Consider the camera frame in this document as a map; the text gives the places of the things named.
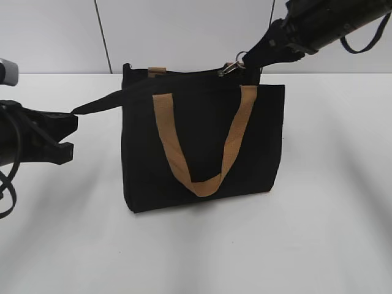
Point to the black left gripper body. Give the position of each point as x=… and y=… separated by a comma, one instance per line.
x=26, y=135

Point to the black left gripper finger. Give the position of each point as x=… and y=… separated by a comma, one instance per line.
x=56, y=125
x=58, y=154

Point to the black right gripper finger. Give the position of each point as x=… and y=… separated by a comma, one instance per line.
x=273, y=48

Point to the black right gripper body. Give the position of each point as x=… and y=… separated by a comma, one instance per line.
x=302, y=26

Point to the silver zipper pull with ring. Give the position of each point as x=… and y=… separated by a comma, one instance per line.
x=233, y=66

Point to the black tote bag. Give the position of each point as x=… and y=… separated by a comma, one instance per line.
x=194, y=137

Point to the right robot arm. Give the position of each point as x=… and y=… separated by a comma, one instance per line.
x=343, y=17

